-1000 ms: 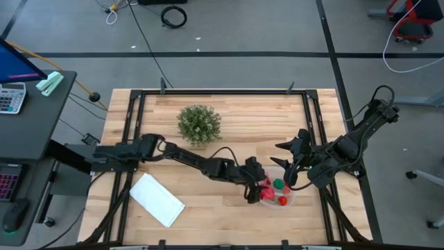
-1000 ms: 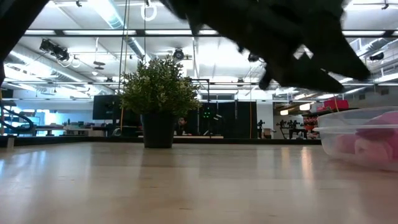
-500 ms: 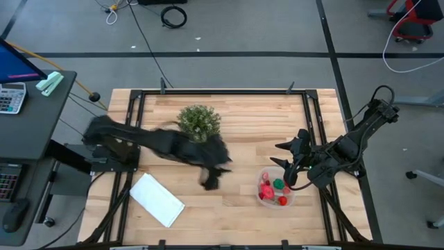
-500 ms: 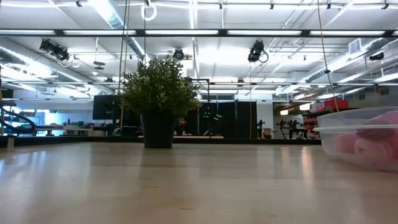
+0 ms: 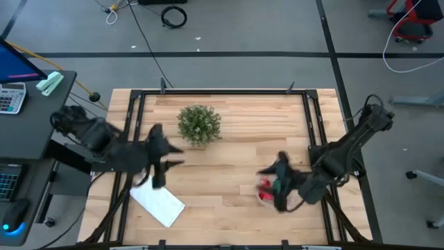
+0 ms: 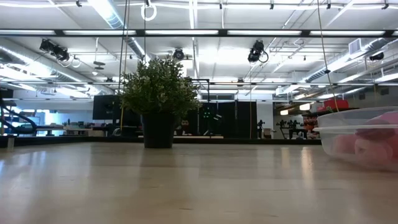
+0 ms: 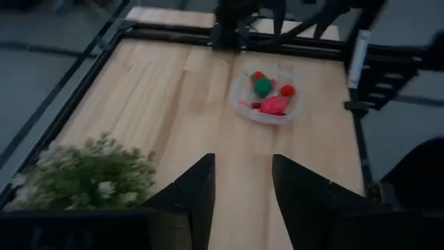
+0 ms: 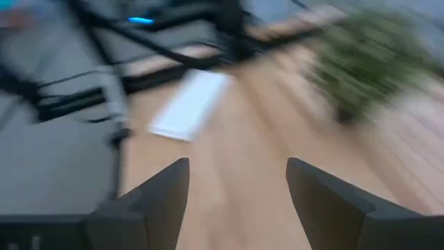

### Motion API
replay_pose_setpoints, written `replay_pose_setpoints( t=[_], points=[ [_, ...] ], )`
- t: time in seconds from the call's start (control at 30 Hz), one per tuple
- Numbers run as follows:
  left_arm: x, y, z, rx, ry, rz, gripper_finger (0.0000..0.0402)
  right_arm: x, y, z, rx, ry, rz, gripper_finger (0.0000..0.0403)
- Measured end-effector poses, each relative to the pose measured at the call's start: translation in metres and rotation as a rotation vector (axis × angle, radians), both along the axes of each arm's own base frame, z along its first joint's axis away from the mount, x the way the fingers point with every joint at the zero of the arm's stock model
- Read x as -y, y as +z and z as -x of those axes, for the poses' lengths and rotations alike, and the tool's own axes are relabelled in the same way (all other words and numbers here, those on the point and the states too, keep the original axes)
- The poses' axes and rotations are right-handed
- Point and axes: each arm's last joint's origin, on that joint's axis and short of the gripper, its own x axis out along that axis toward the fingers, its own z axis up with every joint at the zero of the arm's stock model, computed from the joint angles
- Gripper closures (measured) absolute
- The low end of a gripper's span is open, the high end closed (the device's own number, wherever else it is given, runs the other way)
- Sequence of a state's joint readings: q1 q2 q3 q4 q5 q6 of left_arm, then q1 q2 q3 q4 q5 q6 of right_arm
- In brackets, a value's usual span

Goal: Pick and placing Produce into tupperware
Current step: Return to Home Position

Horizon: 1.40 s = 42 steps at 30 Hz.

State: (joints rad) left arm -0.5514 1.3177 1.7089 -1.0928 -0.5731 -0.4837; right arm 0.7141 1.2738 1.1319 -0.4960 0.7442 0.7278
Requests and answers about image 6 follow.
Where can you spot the small pink produce piece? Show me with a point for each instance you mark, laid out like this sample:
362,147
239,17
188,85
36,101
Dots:
343,145
373,152

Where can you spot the large red pepper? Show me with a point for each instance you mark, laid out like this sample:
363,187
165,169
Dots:
381,126

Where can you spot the clear plastic tupperware container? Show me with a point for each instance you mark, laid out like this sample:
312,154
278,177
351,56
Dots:
342,119

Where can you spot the person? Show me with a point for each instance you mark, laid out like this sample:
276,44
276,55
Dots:
185,126

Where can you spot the black partition panels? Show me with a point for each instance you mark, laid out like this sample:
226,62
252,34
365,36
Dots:
242,119

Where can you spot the potted green artificial plant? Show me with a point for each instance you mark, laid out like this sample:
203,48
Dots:
158,90

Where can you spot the red box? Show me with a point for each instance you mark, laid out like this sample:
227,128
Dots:
335,104

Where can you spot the black aluminium table frame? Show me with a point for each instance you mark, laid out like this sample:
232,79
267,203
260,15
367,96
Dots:
248,141

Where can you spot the black overhead rig camera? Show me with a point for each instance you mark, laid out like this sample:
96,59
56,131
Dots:
256,51
53,49
178,54

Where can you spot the black overhead frame beam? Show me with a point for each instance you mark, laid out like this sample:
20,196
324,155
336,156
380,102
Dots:
140,32

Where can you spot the silver ventilation duct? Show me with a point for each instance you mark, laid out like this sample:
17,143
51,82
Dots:
109,17

